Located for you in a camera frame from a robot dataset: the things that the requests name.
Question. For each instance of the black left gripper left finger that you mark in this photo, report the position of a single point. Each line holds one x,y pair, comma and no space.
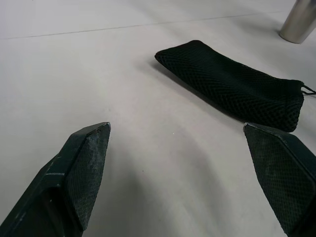
74,172

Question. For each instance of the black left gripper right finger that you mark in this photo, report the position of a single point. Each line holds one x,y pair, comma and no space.
284,168

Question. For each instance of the black mesh drawstring pouch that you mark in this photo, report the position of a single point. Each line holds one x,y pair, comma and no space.
229,81

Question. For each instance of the silver metal cylinder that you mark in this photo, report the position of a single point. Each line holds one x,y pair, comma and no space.
298,22

